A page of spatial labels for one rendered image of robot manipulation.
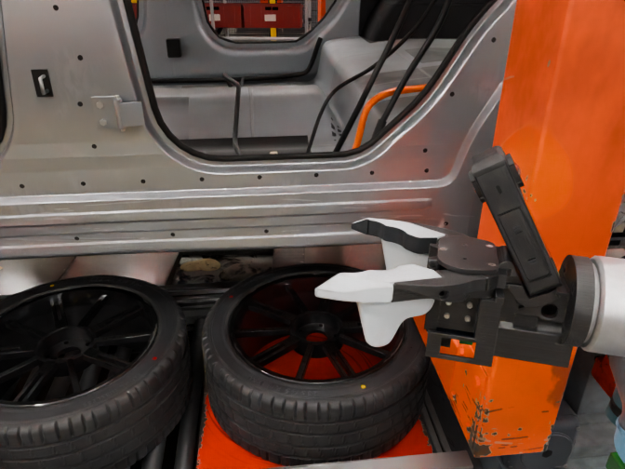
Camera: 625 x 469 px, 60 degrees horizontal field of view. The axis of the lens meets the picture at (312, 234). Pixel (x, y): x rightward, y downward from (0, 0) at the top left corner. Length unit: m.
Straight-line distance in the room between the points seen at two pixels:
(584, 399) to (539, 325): 1.35
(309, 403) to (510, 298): 0.94
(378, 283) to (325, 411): 0.97
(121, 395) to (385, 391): 0.64
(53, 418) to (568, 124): 1.22
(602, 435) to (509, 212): 1.46
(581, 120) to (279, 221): 0.78
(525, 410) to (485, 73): 0.77
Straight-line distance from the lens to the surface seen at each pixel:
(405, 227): 0.50
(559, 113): 0.87
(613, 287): 0.45
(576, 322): 0.44
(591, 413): 1.87
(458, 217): 1.49
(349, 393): 1.36
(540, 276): 0.44
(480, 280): 0.41
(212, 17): 4.99
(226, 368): 1.44
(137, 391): 1.44
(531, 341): 0.47
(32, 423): 1.44
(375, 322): 0.41
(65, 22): 1.34
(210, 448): 1.58
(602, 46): 0.87
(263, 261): 2.83
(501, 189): 0.41
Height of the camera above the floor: 1.46
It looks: 29 degrees down
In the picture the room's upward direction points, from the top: straight up
